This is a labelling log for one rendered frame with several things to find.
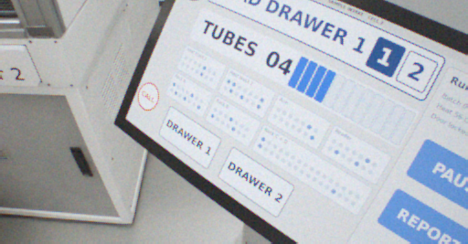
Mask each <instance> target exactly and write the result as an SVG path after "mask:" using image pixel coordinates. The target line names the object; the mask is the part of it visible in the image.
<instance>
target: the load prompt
mask: <svg viewBox="0 0 468 244"><path fill-rule="evenodd" d="M206 1H207V2H209V3H212V4H214V5H217V6H221V7H223V8H225V9H226V10H228V11H231V12H233V13H235V14H237V15H239V16H244V17H246V18H248V19H249V20H250V21H255V22H257V23H258V24H260V25H262V26H264V27H268V28H269V29H272V30H274V31H276V32H277V33H280V34H284V35H285V36H287V37H289V38H291V39H293V40H295V41H299V42H301V43H302V44H304V45H306V46H307V47H309V48H314V49H316V50H318V51H319V52H322V53H324V54H325V55H326V56H328V57H331V58H334V59H336V60H339V61H340V62H342V63H344V64H346V65H348V66H350V67H352V68H354V69H356V70H358V71H360V72H362V73H365V74H367V75H368V76H370V77H372V78H373V79H375V80H380V81H381V82H383V83H385V84H387V85H388V86H390V87H393V88H394V89H396V90H398V91H400V92H403V93H405V94H407V95H409V96H410V97H411V98H415V99H416V100H418V101H420V102H422V103H424V102H425V101H426V100H427V97H428V96H429V93H430V92H431V89H432V87H433V86H434V83H435V82H436V79H437V78H439V75H440V74H441V71H442V69H443V66H444V65H445V62H446V61H447V58H446V57H444V56H442V55H441V54H439V53H435V52H433V51H431V50H429V49H427V48H425V47H423V46H419V45H417V44H415V43H413V42H411V41H409V40H407V39H406V38H403V37H399V36H397V35H394V34H393V33H390V32H388V31H387V30H385V29H382V28H379V27H376V26H374V25H372V24H369V23H368V22H366V21H365V20H361V19H358V18H356V17H353V16H351V15H349V14H347V13H344V12H343V11H340V10H336V9H334V8H332V7H330V6H329V5H325V4H323V3H320V2H316V1H314V0H206Z"/></svg>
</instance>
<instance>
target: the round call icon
mask: <svg viewBox="0 0 468 244"><path fill-rule="evenodd" d="M163 91H164V90H163V89H162V88H161V87H160V86H158V85H156V84H154V83H153V82H151V81H150V80H148V79H147V78H146V77H144V78H143V79H142V82H141V86H140V88H139V90H138V92H137V93H136V96H135V100H134V102H133V104H134V105H136V106H138V107H139V108H140V109H141V110H143V111H145V112H146V113H148V114H149V115H150V116H151V117H153V116H154V113H155V109H156V107H157V105H158V103H159V101H160V99H161V96H162V94H163Z"/></svg>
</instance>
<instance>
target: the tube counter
mask: <svg viewBox="0 0 468 244"><path fill-rule="evenodd" d="M258 73H260V74H261V75H264V76H266V77H268V78H269V79H271V80H273V81H274V82H278V83H280V84H281V85H282V86H284V87H286V88H288V90H293V91H294V92H296V93H298V94H300V95H301V96H303V97H304V98H307V99H308V100H310V101H312V102H314V103H316V104H318V105H320V106H322V107H324V108H325V109H327V110H329V111H332V112H333V113H334V114H336V115H338V116H339V117H341V118H344V119H346V120H347V121H349V122H351V123H352V124H354V125H356V126H358V127H359V128H361V129H364V130H365V131H367V132H368V133H370V134H374V135H375V136H376V137H377V138H379V139H381V140H383V141H384V142H386V143H390V144H391V145H393V146H394V147H397V148H398V149H399V148H400V146H401V144H402V143H403V141H404V139H405V137H406V136H407V133H408V132H409V131H410V127H411V126H412V124H413V122H415V120H416V117H417V116H418V114H419V112H418V111H416V110H414V109H413V108H410V107H408V106H407V105H405V104H404V103H402V102H399V101H396V100H395V99H393V98H391V97H389V96H387V95H385V94H384V93H382V92H381V91H379V90H374V89H373V88H371V87H370V86H368V85H366V84H363V83H362V82H360V81H358V80H355V79H354V78H352V77H349V76H347V75H346V74H344V73H342V72H340V71H339V70H337V69H332V68H331V67H329V66H327V65H325V64H324V63H322V62H320V61H317V60H315V59H314V58H310V57H309V56H307V55H305V54H304V53H301V52H298V51H297V50H295V49H293V48H291V47H289V46H286V45H284V44H282V43H280V42H278V41H277V40H273V41H272V42H271V46H270V48H269V49H268V51H267V53H266V56H265V58H264V60H263V61H262V63H261V66H260V69H259V71H258Z"/></svg>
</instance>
